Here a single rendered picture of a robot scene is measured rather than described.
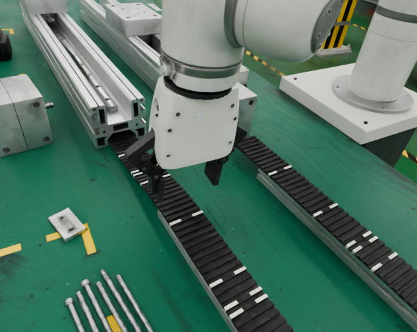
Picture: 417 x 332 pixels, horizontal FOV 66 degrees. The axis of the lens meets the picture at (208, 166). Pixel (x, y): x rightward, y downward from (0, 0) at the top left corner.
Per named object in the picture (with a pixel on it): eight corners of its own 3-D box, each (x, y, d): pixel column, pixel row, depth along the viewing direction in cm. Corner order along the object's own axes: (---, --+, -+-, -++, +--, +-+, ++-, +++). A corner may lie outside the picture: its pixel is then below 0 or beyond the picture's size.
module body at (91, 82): (146, 136, 64) (145, 97, 59) (95, 149, 59) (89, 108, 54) (55, 20, 114) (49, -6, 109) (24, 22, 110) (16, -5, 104)
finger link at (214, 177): (221, 151, 42) (213, 187, 46) (241, 146, 43) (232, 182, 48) (209, 137, 44) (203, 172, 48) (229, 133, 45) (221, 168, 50)
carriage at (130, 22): (165, 43, 89) (165, 17, 85) (126, 47, 84) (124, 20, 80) (141, 26, 99) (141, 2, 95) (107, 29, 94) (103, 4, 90)
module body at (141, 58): (225, 116, 73) (230, 81, 67) (186, 126, 68) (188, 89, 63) (108, 17, 123) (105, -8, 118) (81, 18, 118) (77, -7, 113)
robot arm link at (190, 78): (176, 73, 28) (174, 103, 30) (258, 64, 32) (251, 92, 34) (144, 37, 33) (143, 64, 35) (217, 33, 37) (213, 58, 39)
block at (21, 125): (68, 139, 61) (57, 93, 55) (0, 158, 55) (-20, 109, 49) (51, 115, 67) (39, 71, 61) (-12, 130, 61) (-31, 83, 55)
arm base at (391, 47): (356, 72, 90) (384, 0, 79) (425, 100, 80) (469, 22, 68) (316, 88, 80) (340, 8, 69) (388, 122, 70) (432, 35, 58)
